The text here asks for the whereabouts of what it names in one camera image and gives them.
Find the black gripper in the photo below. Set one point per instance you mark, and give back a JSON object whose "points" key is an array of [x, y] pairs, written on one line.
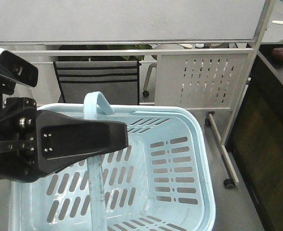
{"points": [[61, 140]]}

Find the grey black striped chair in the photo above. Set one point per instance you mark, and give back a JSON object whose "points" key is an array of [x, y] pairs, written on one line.
{"points": [[118, 81]]}

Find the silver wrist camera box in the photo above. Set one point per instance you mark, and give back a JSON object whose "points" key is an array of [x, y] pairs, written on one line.
{"points": [[15, 69]]}

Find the light blue plastic basket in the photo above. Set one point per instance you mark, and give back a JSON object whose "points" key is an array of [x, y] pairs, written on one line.
{"points": [[160, 182]]}

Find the white wheeled partition cart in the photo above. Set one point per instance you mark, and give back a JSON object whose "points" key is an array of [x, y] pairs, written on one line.
{"points": [[192, 79]]}

